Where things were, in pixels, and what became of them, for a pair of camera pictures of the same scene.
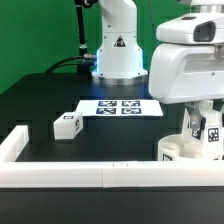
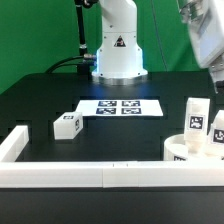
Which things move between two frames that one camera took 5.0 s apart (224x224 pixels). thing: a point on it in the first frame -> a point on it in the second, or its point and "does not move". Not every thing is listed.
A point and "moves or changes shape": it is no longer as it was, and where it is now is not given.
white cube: [68, 125] does not move
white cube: [194, 142] does not move
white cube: [211, 137] moves or changes shape
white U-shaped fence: [17, 170] does not move
